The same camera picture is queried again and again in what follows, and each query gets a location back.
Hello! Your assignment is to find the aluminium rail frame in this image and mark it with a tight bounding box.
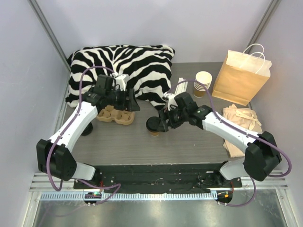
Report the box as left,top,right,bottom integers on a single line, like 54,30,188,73
21,173,299,227

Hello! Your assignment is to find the stack of paper cups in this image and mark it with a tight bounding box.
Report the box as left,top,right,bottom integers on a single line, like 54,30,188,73
193,71,213,98

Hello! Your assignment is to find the white wrapped straw left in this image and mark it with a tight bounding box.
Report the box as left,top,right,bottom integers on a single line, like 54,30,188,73
174,78,184,95

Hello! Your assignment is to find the white wrapped straw middle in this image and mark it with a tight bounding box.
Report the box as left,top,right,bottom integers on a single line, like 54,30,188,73
175,78,188,95

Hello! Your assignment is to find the white wrapped straw right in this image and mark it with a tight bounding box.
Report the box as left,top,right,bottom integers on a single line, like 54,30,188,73
179,80,188,93

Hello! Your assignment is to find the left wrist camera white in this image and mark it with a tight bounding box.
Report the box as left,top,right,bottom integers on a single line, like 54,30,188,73
111,72,130,91

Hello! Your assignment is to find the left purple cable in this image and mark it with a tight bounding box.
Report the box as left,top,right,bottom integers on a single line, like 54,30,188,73
46,66,122,209

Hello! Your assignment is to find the beige cloth bag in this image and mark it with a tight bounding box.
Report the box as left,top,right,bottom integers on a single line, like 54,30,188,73
223,104,263,158

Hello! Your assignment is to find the single paper cup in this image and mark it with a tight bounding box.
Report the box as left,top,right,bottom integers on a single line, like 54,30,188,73
149,131,160,137

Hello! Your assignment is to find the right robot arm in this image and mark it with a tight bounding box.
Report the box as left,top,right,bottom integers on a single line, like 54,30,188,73
157,92,282,187

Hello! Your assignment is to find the zebra print pillow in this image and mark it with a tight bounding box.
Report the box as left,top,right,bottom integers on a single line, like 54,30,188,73
65,45,175,110

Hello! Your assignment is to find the cardboard cup carrier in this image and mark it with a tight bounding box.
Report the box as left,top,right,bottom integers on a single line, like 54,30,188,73
96,105,135,125

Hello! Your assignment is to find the white wrapped straw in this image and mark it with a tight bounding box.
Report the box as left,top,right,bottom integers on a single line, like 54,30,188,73
179,80,188,93
174,78,184,95
175,78,188,95

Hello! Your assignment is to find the black lid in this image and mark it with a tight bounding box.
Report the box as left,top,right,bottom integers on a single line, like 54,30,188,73
146,116,163,133
81,122,93,136

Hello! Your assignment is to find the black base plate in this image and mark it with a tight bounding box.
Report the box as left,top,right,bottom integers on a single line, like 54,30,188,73
71,163,243,193

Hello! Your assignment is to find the brown paper bag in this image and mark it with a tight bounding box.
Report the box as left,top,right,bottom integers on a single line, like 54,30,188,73
212,43,272,106

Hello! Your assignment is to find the purple cable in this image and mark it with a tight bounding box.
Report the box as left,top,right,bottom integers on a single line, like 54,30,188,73
168,79,292,208
46,66,122,209

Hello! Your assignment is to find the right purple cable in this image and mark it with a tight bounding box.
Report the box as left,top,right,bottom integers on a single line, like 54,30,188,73
168,79,292,208

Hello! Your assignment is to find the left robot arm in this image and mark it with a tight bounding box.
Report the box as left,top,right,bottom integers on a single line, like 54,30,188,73
36,74,140,189

